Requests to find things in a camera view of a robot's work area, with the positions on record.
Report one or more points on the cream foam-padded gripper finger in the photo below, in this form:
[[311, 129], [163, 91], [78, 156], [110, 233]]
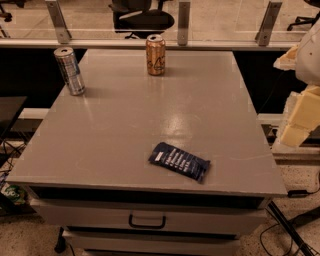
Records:
[[301, 116], [288, 60]]

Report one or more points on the orange soda can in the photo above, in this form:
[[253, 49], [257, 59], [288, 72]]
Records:
[[155, 54]]

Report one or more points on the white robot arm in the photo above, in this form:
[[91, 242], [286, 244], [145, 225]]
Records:
[[307, 67]]

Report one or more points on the dark blue rxbar wrapper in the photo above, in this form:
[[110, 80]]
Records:
[[179, 161]]

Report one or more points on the silver blue energy drink can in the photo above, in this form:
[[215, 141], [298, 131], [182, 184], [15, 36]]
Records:
[[69, 69]]

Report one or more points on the black chair base right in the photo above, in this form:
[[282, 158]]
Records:
[[303, 21]]

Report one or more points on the black office chair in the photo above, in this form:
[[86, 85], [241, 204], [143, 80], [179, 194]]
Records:
[[137, 18]]

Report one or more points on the grey drawer cabinet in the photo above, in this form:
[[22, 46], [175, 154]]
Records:
[[86, 167]]

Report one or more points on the green snack bag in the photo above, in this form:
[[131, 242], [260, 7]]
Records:
[[15, 194]]

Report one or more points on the metal railing bracket right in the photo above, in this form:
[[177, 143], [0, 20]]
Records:
[[263, 36]]

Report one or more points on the metal railing bracket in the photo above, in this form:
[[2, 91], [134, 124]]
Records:
[[263, 36], [62, 33], [184, 7]]

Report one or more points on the metal railing bracket middle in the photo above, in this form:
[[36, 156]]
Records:
[[184, 7]]

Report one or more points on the black drawer handle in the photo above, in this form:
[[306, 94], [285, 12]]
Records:
[[155, 223]]

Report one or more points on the metal railing bracket left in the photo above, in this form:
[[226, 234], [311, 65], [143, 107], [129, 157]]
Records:
[[62, 33]]

